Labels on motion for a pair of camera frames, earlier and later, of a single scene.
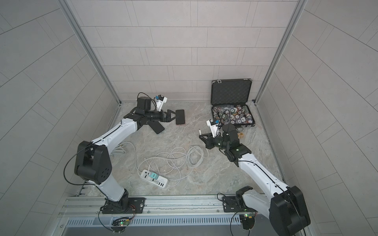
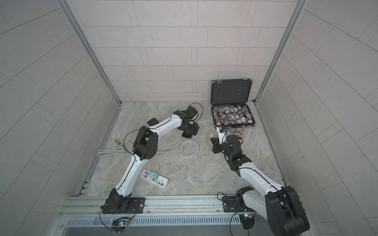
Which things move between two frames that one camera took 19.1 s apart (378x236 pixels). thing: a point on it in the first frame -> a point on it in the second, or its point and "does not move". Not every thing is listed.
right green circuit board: (247, 220) does not move
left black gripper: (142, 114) -> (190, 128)
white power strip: (160, 181) does not move
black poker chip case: (230, 100) does not move
